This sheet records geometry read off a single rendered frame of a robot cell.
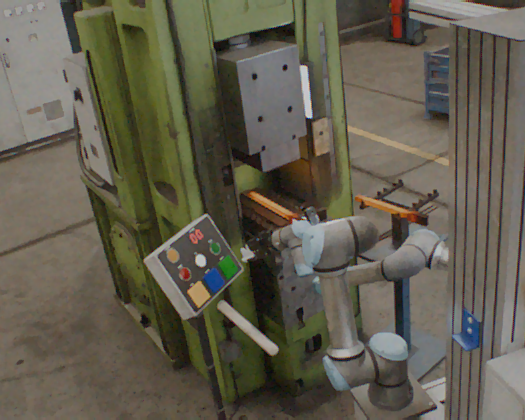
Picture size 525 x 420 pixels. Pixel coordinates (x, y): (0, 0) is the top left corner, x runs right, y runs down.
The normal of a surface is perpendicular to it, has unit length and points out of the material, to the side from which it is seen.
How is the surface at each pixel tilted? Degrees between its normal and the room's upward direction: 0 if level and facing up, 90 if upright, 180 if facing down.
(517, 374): 0
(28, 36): 90
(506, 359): 0
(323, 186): 90
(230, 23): 90
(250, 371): 90
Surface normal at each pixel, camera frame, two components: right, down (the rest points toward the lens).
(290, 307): 0.55, 0.33
